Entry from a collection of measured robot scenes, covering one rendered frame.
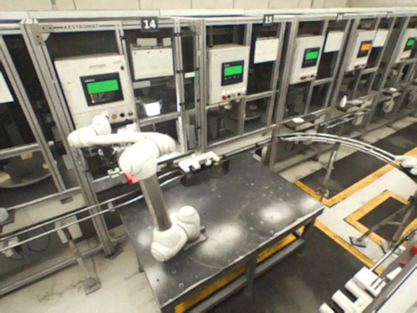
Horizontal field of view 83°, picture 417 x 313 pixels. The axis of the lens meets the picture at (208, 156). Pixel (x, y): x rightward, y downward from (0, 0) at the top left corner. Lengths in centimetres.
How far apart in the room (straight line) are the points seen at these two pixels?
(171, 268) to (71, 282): 125
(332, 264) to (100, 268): 222
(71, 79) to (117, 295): 178
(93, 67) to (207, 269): 150
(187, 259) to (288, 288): 108
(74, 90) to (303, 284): 240
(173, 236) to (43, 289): 158
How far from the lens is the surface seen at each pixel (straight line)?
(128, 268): 261
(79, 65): 180
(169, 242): 152
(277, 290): 245
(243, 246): 180
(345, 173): 406
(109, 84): 182
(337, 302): 152
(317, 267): 269
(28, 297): 283
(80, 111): 187
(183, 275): 167
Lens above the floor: 211
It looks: 32 degrees down
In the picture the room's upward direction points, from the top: straight up
